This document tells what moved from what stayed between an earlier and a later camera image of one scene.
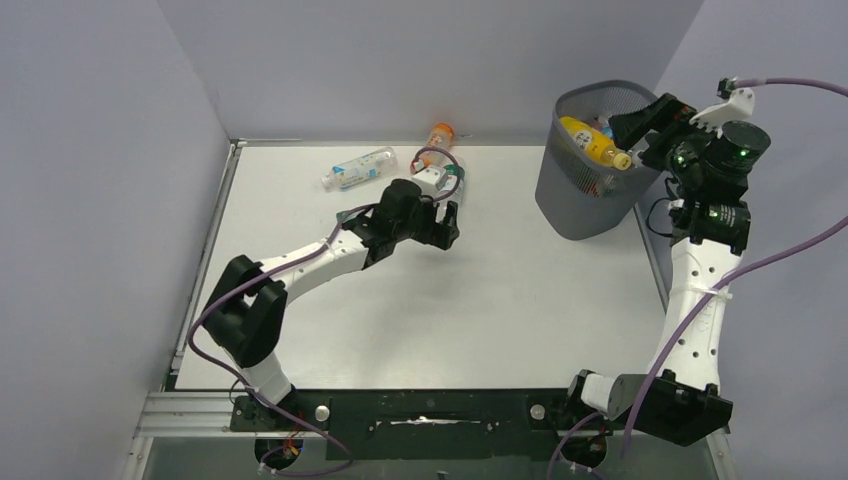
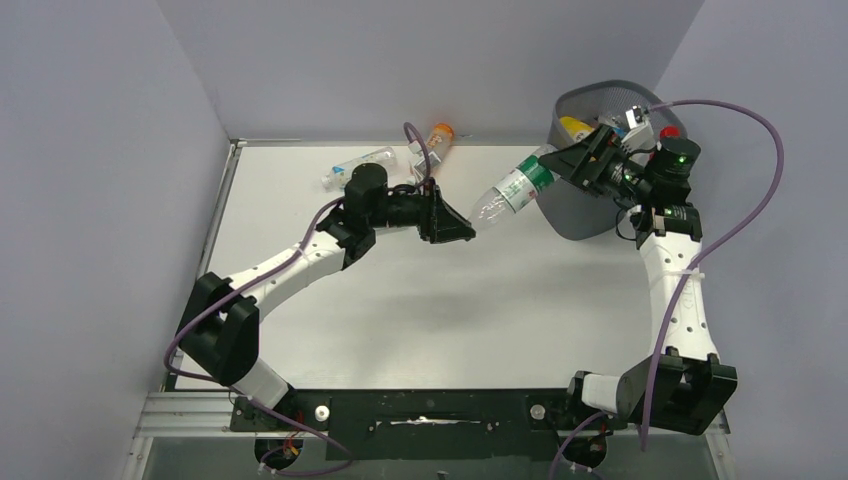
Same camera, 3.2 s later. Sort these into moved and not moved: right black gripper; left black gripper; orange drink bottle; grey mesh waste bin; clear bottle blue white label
Moved: left black gripper; right black gripper
Not moved: orange drink bottle; grey mesh waste bin; clear bottle blue white label
